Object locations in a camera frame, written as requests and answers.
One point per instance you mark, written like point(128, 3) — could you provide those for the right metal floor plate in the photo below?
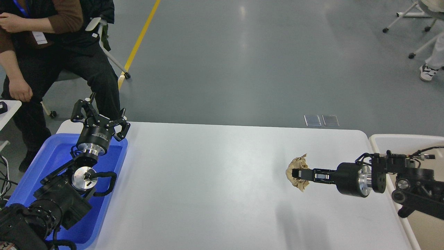
point(330, 120)

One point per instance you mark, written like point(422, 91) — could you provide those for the white side table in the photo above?
point(8, 109)

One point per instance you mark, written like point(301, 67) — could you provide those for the blue plastic bin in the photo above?
point(55, 152)

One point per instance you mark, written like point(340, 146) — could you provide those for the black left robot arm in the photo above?
point(63, 198)

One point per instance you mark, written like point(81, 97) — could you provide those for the white chair legs with casters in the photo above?
point(415, 24)

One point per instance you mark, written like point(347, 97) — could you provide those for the metal floor plate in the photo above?
point(312, 121)
point(330, 120)

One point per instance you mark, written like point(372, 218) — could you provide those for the seated person in black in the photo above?
point(39, 39)

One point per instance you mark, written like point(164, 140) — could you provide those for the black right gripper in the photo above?
point(349, 178)

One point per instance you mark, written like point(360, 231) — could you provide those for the small black device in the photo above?
point(3, 107)

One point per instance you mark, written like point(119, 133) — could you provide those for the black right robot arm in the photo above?
point(415, 187)

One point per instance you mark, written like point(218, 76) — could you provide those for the brown paper ball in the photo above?
point(292, 172)

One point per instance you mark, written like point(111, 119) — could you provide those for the white and black sneaker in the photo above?
point(427, 73)

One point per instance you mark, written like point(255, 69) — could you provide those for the left metal floor plate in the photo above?
point(312, 121)

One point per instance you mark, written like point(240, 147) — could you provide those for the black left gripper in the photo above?
point(97, 133)

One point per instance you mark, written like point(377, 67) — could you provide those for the white office chair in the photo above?
point(98, 26)

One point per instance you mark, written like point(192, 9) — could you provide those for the beige plastic bin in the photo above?
point(425, 232)

